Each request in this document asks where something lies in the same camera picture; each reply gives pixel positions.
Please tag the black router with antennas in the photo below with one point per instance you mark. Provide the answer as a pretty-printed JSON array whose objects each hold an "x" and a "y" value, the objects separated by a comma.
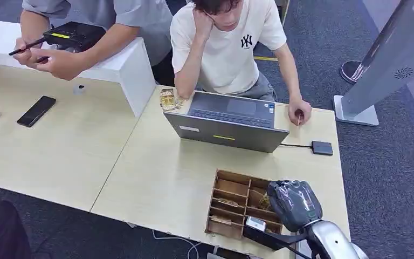
[{"x": 78, "y": 35}]

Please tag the standing person's left hand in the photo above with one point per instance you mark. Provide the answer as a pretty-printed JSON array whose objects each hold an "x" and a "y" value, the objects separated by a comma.
[{"x": 62, "y": 64}]

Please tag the black round stand base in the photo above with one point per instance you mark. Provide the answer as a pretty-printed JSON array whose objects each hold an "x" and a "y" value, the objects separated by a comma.
[{"x": 349, "y": 70}]

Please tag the wooden furniture piece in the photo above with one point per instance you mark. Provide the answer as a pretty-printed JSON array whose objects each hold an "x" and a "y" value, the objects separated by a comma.
[{"x": 283, "y": 9}]

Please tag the grey kiosk stand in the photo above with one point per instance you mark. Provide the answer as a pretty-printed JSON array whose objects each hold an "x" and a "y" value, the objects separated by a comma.
[{"x": 392, "y": 60}]

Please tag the standing person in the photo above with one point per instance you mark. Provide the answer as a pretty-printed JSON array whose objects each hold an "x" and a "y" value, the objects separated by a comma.
[{"x": 139, "y": 18}]

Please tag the white device with logo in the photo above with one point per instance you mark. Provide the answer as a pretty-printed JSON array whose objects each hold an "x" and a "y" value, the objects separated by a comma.
[{"x": 301, "y": 251}]

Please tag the printed yellow card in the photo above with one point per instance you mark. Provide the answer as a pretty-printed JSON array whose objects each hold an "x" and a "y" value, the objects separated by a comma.
[
  {"x": 298, "y": 119},
  {"x": 221, "y": 220},
  {"x": 264, "y": 203},
  {"x": 227, "y": 202}
]

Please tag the grey laptop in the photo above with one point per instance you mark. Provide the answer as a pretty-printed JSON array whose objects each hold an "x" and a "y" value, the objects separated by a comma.
[{"x": 228, "y": 132}]

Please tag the black external drive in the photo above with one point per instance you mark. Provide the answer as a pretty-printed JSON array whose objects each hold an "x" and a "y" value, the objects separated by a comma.
[{"x": 322, "y": 148}]

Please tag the wooden compartment box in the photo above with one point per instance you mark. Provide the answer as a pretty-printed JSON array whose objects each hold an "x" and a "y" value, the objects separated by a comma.
[{"x": 230, "y": 187}]

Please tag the seated person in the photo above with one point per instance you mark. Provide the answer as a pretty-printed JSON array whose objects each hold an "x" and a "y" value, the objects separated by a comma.
[{"x": 228, "y": 53}]

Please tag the black smartphone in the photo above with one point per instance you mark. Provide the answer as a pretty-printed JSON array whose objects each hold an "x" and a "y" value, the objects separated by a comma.
[{"x": 36, "y": 111}]

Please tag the seated person's right hand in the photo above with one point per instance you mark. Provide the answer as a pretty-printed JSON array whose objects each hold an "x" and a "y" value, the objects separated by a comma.
[{"x": 202, "y": 23}]

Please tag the standing person's right hand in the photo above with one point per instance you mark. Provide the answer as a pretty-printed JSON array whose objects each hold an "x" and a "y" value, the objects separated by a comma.
[{"x": 26, "y": 53}]

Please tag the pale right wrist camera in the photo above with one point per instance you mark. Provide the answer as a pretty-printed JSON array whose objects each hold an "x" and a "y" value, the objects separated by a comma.
[{"x": 256, "y": 223}]

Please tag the white raised counter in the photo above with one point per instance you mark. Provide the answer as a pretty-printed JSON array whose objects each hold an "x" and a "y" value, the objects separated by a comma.
[{"x": 125, "y": 68}]

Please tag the seated person's left hand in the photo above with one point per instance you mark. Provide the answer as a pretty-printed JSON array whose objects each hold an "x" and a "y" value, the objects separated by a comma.
[{"x": 300, "y": 109}]

